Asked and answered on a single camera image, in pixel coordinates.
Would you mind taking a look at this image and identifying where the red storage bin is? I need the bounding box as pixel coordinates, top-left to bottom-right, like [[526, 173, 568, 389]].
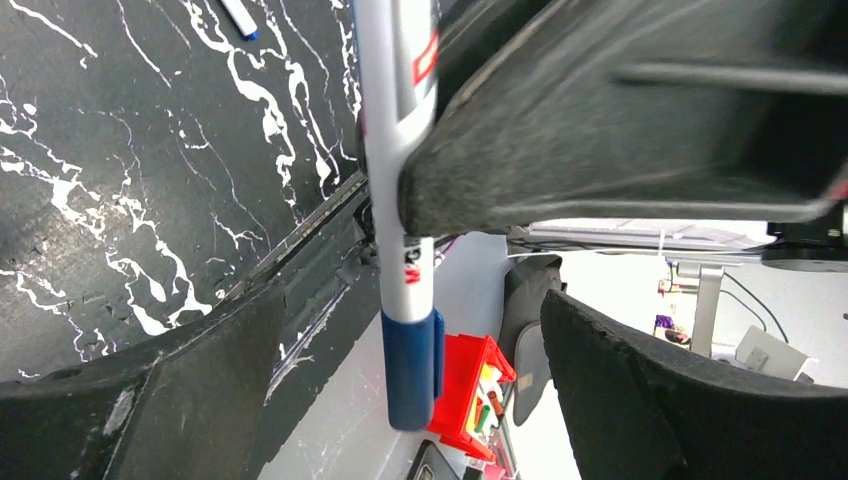
[[427, 334, 517, 463]]

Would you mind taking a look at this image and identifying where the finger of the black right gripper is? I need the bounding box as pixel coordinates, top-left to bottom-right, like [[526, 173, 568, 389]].
[[398, 1, 847, 236]]

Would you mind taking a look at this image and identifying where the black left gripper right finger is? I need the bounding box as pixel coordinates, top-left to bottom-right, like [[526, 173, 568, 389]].
[[541, 290, 847, 479]]

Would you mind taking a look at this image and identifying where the blue cap marker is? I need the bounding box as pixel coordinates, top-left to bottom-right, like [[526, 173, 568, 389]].
[[353, 0, 444, 432], [220, 0, 260, 41]]

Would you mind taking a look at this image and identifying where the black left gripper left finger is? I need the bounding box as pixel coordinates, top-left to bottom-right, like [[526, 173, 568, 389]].
[[1, 284, 286, 479]]

